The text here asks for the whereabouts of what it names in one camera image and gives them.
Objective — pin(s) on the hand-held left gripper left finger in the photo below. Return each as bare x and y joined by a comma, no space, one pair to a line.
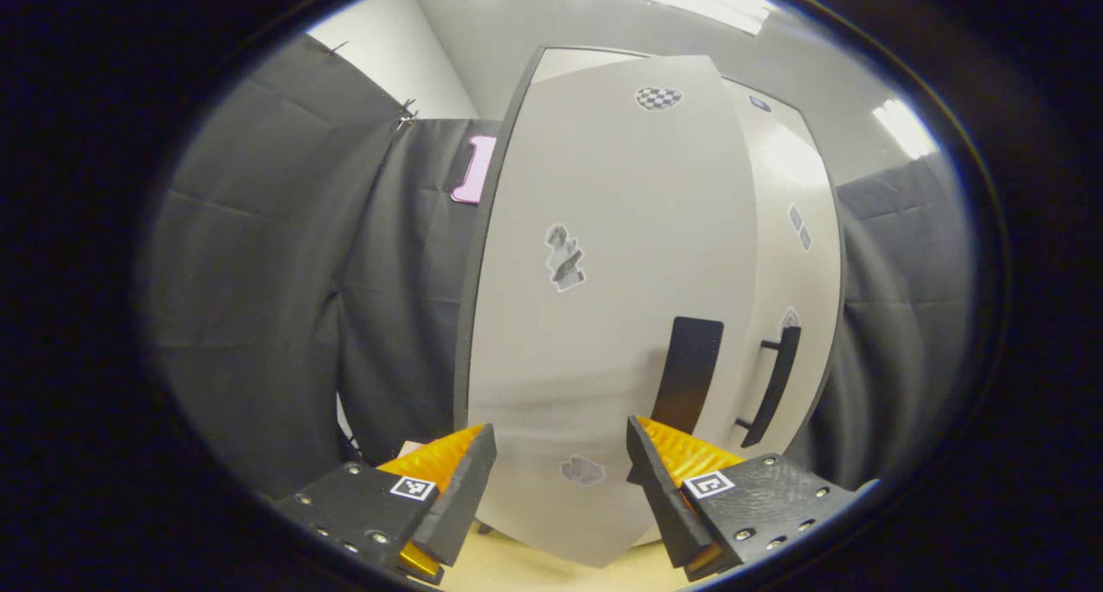
461,497

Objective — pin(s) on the small ceiling light panel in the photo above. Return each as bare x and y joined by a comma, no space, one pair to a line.
905,128

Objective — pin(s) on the black backdrop cloth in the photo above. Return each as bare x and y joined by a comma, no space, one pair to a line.
258,273
905,299

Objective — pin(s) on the white and grey cabinet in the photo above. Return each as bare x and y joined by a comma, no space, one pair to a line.
476,299

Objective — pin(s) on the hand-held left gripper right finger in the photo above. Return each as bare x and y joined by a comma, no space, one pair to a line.
668,501

